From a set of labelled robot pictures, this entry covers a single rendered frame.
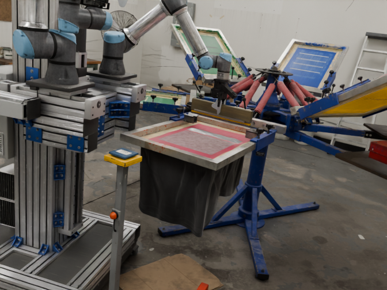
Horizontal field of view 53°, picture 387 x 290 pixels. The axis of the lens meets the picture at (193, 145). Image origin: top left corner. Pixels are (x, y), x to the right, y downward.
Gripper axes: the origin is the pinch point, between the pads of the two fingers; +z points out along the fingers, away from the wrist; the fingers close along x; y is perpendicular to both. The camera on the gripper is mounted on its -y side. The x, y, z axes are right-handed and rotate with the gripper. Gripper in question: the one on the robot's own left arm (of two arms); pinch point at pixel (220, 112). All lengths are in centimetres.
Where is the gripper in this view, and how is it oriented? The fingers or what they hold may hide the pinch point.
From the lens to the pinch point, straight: 242.1
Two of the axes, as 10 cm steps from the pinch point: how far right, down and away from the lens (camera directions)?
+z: -1.2, 9.5, 3.0
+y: -8.6, -2.5, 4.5
